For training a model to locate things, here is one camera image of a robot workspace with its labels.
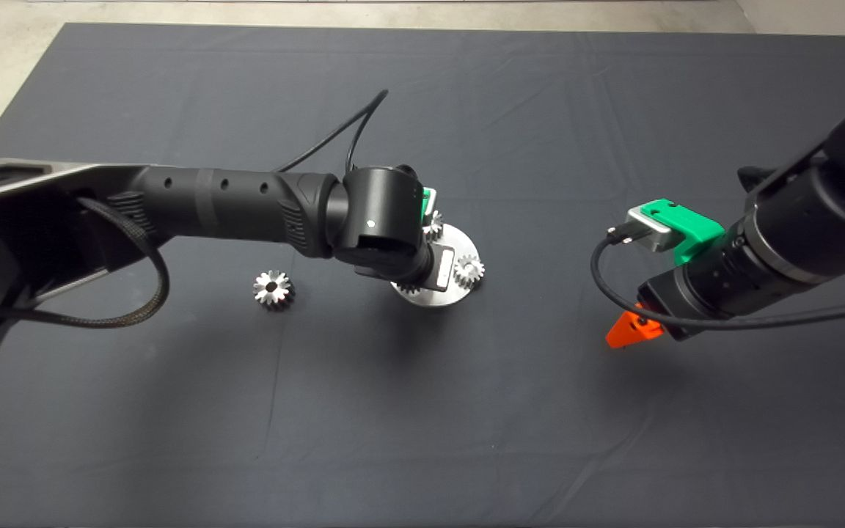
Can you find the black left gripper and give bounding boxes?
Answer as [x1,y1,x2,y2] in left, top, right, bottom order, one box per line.
[355,246,457,293]

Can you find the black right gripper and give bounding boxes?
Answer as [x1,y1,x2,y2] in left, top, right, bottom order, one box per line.
[606,265,724,349]

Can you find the larger steel gear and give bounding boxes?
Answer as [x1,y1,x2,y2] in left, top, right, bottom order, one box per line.
[253,270,294,309]

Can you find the round metal plate with hole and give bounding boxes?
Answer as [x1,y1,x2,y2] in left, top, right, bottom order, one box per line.
[391,224,480,308]

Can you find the dark grey table cloth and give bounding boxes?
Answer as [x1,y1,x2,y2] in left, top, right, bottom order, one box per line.
[0,22,845,528]

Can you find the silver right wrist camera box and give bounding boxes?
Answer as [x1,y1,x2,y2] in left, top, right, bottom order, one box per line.
[626,207,676,252]

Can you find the green right camera mount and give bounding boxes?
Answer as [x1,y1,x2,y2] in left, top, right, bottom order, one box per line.
[641,199,725,266]

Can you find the black left camera cable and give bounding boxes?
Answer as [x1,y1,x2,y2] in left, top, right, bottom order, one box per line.
[276,89,389,175]

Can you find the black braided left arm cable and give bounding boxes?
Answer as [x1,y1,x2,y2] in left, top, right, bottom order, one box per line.
[0,197,170,329]

